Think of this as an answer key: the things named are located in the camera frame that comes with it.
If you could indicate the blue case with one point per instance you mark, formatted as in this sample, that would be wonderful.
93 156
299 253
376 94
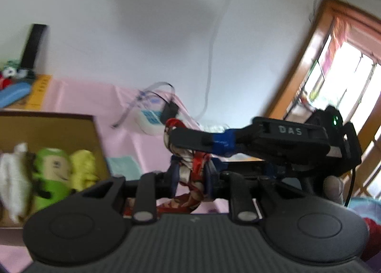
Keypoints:
14 93

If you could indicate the white power strip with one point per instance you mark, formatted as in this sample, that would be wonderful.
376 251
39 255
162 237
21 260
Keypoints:
148 115

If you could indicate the black upright phone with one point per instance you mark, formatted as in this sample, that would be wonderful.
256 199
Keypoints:
31 49

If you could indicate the person's right hand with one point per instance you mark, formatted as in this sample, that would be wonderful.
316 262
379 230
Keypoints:
334 189

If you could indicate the brown cardboard shoe box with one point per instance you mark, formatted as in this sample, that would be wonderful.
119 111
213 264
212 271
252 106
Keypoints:
68 132

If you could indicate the pink printed tablecloth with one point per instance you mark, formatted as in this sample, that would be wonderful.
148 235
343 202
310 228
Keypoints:
126 145

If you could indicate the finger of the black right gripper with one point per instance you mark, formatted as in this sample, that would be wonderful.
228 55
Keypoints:
219 144

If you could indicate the black power adapter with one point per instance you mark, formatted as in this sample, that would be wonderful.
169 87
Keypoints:
169 111

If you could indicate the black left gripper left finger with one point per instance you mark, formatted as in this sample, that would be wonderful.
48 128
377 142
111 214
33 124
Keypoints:
104 203

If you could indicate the light teal cloth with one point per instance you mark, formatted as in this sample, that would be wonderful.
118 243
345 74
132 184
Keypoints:
125 166

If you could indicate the red patterned scarf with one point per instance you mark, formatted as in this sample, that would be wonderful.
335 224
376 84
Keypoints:
187 171

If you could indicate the green smiling plush toy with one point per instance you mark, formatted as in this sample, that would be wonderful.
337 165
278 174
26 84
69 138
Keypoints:
51 175

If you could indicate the plaid folded cloth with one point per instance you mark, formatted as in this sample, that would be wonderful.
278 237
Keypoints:
213 127

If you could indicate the yellow soft cloth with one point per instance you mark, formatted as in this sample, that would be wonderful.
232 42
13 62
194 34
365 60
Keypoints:
84 173

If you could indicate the wooden door frame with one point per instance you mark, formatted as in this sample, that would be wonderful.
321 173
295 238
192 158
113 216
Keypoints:
313 44

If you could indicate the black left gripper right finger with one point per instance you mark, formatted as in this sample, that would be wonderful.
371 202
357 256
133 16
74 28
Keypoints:
252 199

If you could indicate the small panda plush toy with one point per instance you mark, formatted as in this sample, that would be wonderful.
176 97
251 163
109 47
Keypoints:
12 72

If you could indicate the yellow book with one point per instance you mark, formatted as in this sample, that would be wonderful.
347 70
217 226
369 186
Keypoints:
33 101

